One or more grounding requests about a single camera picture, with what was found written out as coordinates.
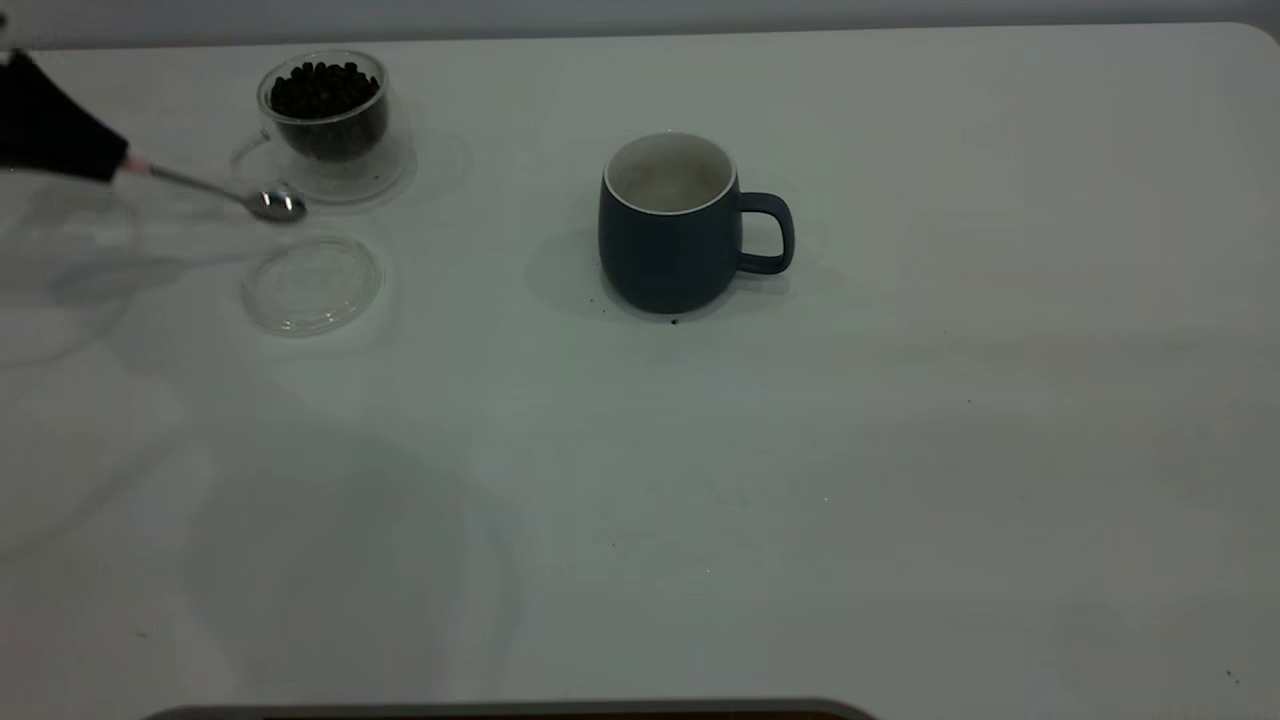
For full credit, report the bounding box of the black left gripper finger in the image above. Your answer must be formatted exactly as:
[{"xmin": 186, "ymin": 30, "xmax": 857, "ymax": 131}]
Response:
[{"xmin": 0, "ymin": 50, "xmax": 129, "ymax": 183}]

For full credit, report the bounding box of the pink-handled metal spoon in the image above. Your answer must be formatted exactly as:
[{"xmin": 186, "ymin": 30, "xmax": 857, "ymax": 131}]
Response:
[{"xmin": 118, "ymin": 158, "xmax": 307, "ymax": 223}]

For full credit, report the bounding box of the clear round glass lid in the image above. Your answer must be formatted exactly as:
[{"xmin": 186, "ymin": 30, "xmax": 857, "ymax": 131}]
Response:
[{"xmin": 241, "ymin": 235, "xmax": 385, "ymax": 337}]

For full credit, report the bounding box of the pile of coffee beans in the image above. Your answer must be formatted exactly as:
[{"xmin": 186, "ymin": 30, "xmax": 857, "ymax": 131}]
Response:
[{"xmin": 270, "ymin": 62, "xmax": 389, "ymax": 163}]

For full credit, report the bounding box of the dark blue-grey ceramic mug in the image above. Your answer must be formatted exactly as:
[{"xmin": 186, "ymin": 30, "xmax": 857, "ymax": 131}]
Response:
[{"xmin": 598, "ymin": 131, "xmax": 797, "ymax": 316}]

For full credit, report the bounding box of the clear double-wall glass cup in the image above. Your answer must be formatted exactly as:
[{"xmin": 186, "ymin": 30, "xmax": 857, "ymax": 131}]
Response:
[{"xmin": 230, "ymin": 50, "xmax": 416, "ymax": 209}]

